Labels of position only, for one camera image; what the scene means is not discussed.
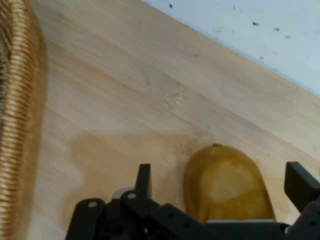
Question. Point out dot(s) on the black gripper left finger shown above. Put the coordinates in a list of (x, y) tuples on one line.
[(130, 215)]

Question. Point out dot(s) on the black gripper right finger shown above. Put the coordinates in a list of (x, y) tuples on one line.
[(303, 190)]

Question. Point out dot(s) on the yellow-brown toy potato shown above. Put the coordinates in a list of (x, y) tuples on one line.
[(225, 185)]

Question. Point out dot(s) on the bamboo wooden cutting board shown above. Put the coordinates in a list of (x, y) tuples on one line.
[(150, 82)]

